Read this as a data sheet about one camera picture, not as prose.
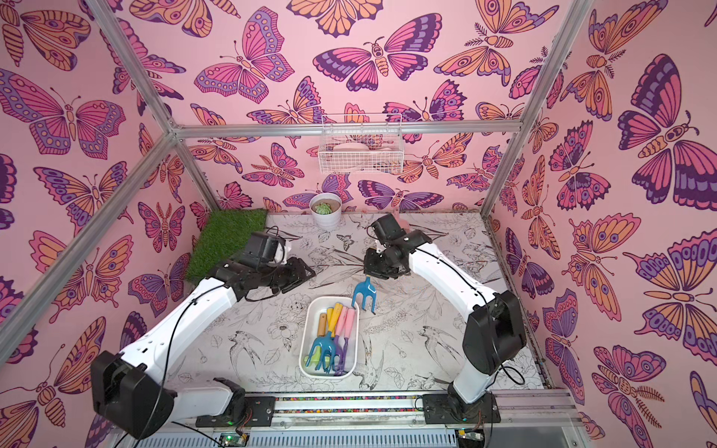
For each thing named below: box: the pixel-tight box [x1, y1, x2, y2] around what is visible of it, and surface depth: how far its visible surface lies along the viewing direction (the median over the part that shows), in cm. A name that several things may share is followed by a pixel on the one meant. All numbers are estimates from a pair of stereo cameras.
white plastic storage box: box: [298, 295, 361, 379], surface depth 85 cm
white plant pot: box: [309, 192, 343, 232], surface depth 115 cm
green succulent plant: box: [314, 202, 333, 216], surface depth 108 cm
